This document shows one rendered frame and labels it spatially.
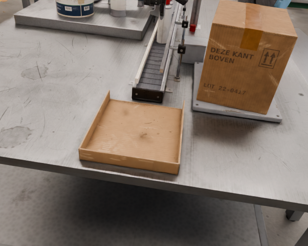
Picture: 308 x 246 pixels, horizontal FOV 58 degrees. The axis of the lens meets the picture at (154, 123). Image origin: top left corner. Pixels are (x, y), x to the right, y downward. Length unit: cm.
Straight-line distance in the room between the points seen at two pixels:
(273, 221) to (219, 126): 102
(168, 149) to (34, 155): 36
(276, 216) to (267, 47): 119
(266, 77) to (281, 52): 8
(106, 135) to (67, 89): 30
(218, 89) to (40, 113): 58
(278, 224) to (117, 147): 126
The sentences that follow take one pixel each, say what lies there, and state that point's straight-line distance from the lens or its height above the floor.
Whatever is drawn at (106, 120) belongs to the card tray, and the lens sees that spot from 88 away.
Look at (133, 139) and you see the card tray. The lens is 81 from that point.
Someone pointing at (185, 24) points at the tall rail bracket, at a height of 96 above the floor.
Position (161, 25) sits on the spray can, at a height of 96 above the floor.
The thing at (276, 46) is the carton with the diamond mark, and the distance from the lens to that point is 90.
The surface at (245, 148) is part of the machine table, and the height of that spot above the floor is 83.
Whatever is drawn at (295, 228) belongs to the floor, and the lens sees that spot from 187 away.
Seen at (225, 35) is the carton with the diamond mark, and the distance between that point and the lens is 89.
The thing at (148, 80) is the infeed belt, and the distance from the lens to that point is 101.
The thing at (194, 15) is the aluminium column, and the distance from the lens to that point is 174.
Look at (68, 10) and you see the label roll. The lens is 162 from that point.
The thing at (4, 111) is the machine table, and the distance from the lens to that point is 99.
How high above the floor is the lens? 137
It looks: 38 degrees down
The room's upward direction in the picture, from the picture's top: 6 degrees clockwise
